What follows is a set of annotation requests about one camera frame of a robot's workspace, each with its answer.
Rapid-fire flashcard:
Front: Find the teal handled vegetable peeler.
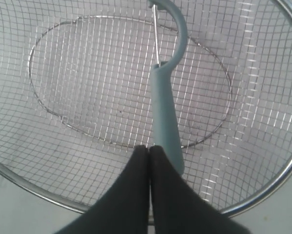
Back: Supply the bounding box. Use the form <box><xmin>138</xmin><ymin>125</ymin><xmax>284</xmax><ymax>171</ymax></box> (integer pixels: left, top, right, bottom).
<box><xmin>149</xmin><ymin>0</ymin><xmax>188</xmax><ymax>175</ymax></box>

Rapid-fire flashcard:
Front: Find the oval steel mesh basket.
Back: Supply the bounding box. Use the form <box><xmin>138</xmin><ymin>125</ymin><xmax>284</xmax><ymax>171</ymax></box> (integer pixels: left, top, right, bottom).
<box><xmin>0</xmin><ymin>0</ymin><xmax>292</xmax><ymax>216</ymax></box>

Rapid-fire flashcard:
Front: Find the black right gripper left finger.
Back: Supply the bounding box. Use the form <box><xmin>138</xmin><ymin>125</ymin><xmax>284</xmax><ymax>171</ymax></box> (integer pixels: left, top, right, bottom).
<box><xmin>58</xmin><ymin>145</ymin><xmax>150</xmax><ymax>234</ymax></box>

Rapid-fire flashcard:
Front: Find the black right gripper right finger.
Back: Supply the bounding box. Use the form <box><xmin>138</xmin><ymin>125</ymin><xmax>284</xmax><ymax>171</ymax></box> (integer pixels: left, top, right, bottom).
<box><xmin>149</xmin><ymin>146</ymin><xmax>250</xmax><ymax>234</ymax></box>

